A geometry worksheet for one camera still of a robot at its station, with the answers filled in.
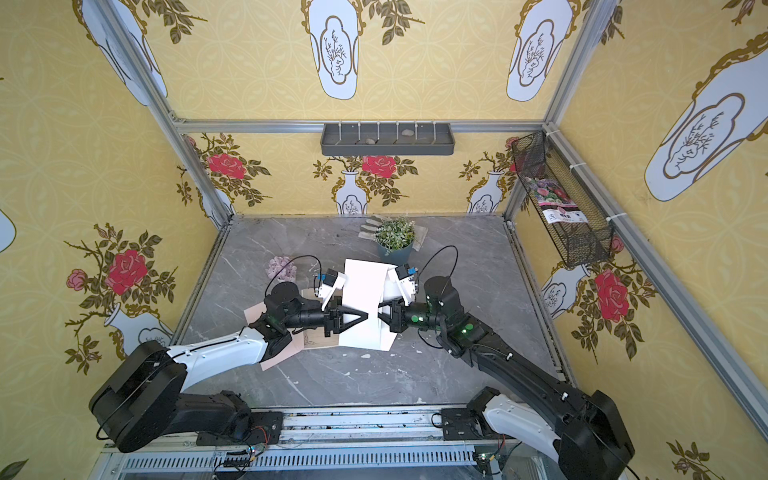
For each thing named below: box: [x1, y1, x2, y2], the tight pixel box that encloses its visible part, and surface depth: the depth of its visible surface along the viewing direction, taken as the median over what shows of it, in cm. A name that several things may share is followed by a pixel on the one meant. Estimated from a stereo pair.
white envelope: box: [338, 259, 397, 351], surface depth 72 cm
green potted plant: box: [375, 217, 415, 256], surface depth 97 cm
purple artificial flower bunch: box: [266, 256, 297, 282], surface depth 97 cm
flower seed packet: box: [525, 177, 588, 224], surface depth 78 cm
